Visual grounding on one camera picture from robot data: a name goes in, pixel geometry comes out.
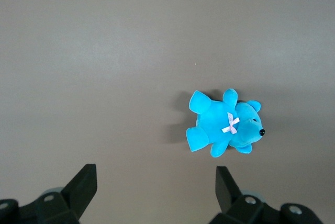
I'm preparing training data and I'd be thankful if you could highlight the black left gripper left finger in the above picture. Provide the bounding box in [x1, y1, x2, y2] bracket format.
[0, 164, 98, 224]

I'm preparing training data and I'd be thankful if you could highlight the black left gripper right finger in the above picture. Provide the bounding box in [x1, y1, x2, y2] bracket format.
[208, 165, 323, 224]

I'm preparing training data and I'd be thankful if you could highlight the blue plush teddy bear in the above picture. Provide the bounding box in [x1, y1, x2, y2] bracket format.
[185, 88, 266, 159]

